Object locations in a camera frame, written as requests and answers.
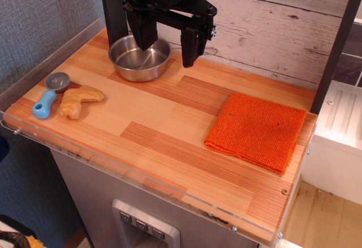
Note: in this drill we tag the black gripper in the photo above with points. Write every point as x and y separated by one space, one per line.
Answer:
143 16

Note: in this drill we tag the orange knitted towel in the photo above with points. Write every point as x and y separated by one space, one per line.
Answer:
257 131

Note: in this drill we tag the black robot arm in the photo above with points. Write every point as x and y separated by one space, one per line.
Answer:
194 19

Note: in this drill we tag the tan toy chicken piece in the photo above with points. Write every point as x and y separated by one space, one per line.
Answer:
72 98

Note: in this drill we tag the clear acrylic edge guard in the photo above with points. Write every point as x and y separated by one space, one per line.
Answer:
167 154

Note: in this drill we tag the grey toy fridge cabinet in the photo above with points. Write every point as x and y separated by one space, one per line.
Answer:
93 192

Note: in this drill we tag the silver dispenser panel with buttons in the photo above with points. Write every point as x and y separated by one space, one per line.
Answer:
140 229

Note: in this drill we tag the white toy sink unit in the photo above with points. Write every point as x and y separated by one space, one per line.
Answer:
333 161

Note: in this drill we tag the dark bag with yellow item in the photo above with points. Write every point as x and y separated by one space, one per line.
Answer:
15 234

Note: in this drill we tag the steel pot with wire handle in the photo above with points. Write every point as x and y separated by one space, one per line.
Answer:
135 65

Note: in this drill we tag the dark left frame post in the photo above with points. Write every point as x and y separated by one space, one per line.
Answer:
116 21

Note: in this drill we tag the dark frame post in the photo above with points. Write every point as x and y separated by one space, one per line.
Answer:
116 21
336 51

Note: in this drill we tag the blue handled grey scoop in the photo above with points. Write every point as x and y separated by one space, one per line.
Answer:
55 83

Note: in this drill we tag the dark right frame post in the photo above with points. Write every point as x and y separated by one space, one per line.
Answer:
336 51

